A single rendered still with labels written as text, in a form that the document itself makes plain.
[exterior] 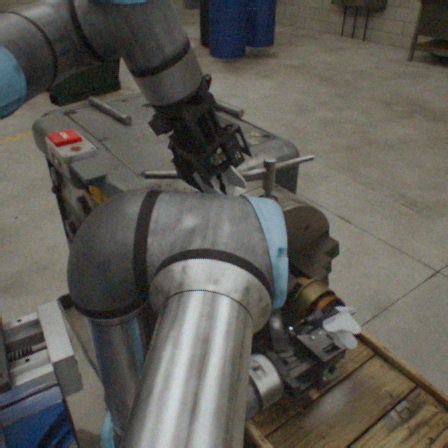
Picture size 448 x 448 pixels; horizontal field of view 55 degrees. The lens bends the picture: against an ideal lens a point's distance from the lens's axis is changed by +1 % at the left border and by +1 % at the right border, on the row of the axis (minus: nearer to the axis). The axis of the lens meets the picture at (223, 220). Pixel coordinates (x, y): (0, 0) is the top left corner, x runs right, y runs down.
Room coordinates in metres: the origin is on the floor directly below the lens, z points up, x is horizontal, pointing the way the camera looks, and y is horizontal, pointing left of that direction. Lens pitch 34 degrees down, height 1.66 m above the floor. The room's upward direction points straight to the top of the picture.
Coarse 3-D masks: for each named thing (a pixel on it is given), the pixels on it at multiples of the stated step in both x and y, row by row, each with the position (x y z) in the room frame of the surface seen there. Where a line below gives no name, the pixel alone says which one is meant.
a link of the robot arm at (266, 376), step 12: (252, 360) 0.42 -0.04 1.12; (264, 360) 0.42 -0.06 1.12; (252, 372) 0.40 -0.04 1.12; (264, 372) 0.40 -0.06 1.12; (276, 372) 0.40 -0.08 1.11; (264, 384) 0.39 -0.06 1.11; (276, 384) 0.39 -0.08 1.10; (264, 396) 0.37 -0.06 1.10; (276, 396) 0.38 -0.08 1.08; (264, 408) 0.37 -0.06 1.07
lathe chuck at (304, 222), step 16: (256, 192) 0.72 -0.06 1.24; (272, 192) 0.73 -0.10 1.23; (288, 192) 0.75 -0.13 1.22; (288, 208) 0.67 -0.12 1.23; (304, 208) 0.69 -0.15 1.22; (288, 224) 0.67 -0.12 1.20; (304, 224) 0.69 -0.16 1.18; (320, 224) 0.72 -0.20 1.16; (288, 240) 0.67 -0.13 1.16; (304, 240) 0.70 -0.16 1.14; (288, 272) 0.69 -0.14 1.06
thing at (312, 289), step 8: (304, 280) 0.61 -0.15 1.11; (312, 280) 0.59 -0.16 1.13; (320, 280) 0.60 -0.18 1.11; (304, 288) 0.58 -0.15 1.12; (312, 288) 0.58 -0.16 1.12; (320, 288) 0.58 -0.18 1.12; (328, 288) 0.58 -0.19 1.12; (296, 296) 0.57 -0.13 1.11; (304, 296) 0.56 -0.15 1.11; (312, 296) 0.56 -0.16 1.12; (320, 296) 0.56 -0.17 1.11; (328, 296) 0.56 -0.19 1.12; (336, 296) 0.57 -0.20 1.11; (288, 304) 0.59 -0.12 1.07; (296, 304) 0.56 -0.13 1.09; (304, 304) 0.55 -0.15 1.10; (312, 304) 0.55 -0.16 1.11; (320, 304) 0.54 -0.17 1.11; (328, 304) 0.54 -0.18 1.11; (336, 304) 0.55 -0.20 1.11; (344, 304) 0.56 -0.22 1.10; (288, 312) 0.57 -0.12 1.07; (296, 312) 0.56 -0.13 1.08; (304, 312) 0.54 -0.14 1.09
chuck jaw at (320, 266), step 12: (324, 240) 0.71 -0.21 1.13; (300, 252) 0.69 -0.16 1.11; (312, 252) 0.68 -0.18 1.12; (324, 252) 0.68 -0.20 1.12; (336, 252) 0.70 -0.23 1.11; (288, 264) 0.68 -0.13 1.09; (300, 264) 0.66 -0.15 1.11; (312, 264) 0.65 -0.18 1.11; (324, 264) 0.65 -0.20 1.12; (300, 276) 0.65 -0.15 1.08; (312, 276) 0.62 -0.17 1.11; (324, 276) 0.62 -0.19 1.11
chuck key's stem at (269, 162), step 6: (270, 156) 0.70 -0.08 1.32; (264, 162) 0.69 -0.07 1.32; (270, 162) 0.68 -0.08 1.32; (270, 168) 0.68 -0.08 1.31; (264, 174) 0.69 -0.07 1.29; (270, 174) 0.68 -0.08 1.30; (264, 180) 0.69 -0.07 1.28; (270, 180) 0.68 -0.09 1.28; (264, 186) 0.69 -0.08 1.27; (270, 186) 0.68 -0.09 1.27; (264, 192) 0.69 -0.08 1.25; (270, 192) 0.69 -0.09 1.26; (264, 198) 0.69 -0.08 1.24; (270, 198) 0.69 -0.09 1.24
